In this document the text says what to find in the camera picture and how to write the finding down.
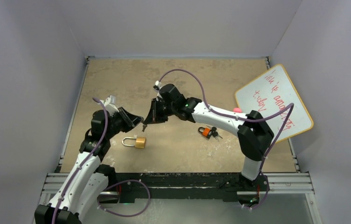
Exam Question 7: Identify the brass padlock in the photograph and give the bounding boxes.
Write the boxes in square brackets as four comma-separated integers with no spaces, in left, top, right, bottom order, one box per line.
[121,137,146,149]

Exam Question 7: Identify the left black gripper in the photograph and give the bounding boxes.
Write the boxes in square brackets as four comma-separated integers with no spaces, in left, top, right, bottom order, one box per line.
[105,107,143,140]

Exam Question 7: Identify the purple cable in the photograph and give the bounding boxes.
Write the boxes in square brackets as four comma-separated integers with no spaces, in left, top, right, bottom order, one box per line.
[51,97,151,224]
[158,69,295,211]

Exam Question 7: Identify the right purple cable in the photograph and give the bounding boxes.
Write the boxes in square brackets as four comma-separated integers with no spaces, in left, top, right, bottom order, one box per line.
[158,69,295,211]

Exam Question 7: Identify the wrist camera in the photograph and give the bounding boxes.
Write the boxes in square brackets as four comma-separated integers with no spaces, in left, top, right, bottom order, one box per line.
[153,80,161,91]
[103,95,118,115]

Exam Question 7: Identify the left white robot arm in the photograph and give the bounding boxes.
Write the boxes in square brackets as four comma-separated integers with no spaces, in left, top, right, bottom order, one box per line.
[34,107,143,224]

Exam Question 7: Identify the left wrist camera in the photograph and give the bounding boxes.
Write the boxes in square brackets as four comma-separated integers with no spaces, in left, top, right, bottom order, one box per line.
[103,95,118,115]

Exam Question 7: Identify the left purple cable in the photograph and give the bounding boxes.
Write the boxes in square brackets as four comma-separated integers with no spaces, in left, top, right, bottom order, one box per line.
[51,97,151,224]

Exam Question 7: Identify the whiteboard with yellow frame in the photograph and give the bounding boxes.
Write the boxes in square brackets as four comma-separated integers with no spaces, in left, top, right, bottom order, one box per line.
[235,64,314,142]

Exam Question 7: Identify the pink cap bottle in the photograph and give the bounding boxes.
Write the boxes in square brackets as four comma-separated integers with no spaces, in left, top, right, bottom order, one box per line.
[233,107,242,113]

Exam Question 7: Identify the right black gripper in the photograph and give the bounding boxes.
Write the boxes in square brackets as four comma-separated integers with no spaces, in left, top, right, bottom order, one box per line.
[146,98,177,125]

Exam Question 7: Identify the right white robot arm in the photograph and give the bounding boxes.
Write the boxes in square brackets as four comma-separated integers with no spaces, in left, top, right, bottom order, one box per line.
[143,84,274,190]

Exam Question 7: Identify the orange black padlock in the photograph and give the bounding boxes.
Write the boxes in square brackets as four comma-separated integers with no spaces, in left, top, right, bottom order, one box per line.
[198,127,213,139]

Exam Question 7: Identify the black head keys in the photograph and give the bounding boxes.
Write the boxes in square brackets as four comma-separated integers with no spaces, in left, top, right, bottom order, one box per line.
[211,126,223,141]

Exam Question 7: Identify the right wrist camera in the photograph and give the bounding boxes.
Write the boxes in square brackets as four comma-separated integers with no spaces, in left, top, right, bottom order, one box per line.
[153,80,161,91]

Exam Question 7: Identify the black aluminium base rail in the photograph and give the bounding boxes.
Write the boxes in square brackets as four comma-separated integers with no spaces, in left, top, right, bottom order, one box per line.
[41,172,315,205]

